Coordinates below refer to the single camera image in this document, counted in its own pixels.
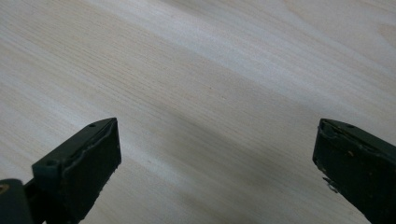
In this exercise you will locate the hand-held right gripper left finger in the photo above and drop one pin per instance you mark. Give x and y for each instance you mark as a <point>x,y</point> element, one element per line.
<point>84,169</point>

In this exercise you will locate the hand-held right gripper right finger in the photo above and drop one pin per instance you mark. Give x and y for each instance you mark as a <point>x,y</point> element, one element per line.
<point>358,165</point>

